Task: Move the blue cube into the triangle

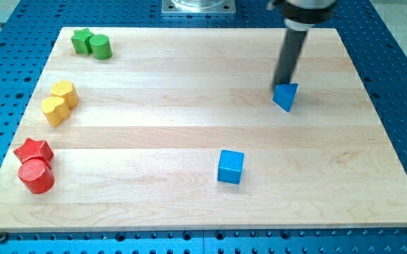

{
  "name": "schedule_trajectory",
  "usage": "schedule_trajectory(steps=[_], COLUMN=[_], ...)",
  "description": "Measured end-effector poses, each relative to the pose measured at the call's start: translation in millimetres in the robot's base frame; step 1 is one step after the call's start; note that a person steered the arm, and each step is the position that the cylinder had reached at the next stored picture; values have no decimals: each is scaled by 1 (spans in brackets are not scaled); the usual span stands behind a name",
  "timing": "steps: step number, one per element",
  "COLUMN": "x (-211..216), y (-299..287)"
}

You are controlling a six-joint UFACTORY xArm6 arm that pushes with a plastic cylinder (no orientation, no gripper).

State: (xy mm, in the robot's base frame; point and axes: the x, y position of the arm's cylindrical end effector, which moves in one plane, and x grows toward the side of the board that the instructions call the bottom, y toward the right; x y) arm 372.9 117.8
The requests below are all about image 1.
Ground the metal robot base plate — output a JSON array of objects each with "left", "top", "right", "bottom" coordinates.
[{"left": 162, "top": 0, "right": 236, "bottom": 15}]

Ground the black pusher rod tool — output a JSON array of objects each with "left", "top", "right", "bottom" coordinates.
[{"left": 271, "top": 28, "right": 308, "bottom": 90}]

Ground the blue triangle block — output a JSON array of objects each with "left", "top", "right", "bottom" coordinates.
[{"left": 272, "top": 83, "right": 298, "bottom": 112}]

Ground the green star block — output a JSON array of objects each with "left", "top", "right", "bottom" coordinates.
[{"left": 71, "top": 28, "right": 94, "bottom": 55}]

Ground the light wooden board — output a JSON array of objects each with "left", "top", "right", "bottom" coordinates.
[{"left": 0, "top": 28, "right": 407, "bottom": 232}]

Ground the green cylinder block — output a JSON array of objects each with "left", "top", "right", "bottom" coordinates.
[{"left": 90, "top": 34, "right": 112, "bottom": 60}]

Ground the blue cube block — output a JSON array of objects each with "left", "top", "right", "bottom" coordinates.
[{"left": 217, "top": 150, "right": 244, "bottom": 184}]

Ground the blue perforated table plate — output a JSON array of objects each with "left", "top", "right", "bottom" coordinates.
[{"left": 0, "top": 0, "right": 407, "bottom": 253}]

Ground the red cylinder block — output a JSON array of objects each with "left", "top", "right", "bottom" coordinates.
[{"left": 18, "top": 159, "right": 55, "bottom": 194}]

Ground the yellow hexagon block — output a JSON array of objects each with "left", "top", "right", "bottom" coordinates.
[{"left": 51, "top": 80, "right": 79, "bottom": 109}]

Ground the yellow heart block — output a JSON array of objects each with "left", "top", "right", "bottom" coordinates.
[{"left": 41, "top": 97, "right": 71, "bottom": 127}]

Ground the red star block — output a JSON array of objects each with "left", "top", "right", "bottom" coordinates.
[{"left": 13, "top": 138, "right": 54, "bottom": 169}]

